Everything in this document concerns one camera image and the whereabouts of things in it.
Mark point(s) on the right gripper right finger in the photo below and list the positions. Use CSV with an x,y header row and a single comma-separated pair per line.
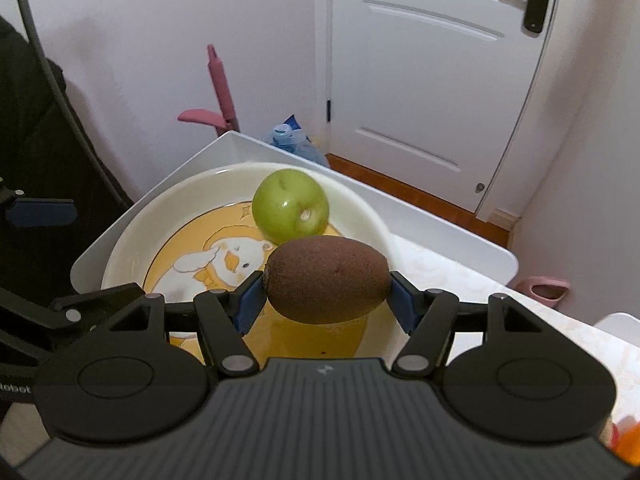
x,y
427,317

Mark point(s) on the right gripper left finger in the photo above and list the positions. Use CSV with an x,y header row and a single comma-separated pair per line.
x,y
224,318

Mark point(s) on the brown kiwi fruit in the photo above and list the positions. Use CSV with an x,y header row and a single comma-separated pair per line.
x,y
326,279

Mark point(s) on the small orange tangerine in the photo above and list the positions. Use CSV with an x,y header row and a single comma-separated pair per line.
x,y
627,446

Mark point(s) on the white duck pattern bowl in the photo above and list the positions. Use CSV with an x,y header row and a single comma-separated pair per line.
x,y
200,234

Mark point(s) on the pink slipper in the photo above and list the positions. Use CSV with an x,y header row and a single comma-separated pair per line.
x,y
547,291

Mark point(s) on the green apple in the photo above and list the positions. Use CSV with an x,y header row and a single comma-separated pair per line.
x,y
288,205

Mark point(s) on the pink dustpan broom set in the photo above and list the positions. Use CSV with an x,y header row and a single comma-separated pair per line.
x,y
224,118

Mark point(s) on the plastic bag of bottles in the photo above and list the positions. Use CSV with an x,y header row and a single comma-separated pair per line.
x,y
289,137

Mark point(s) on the white door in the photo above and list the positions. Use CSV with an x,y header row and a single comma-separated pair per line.
x,y
429,92

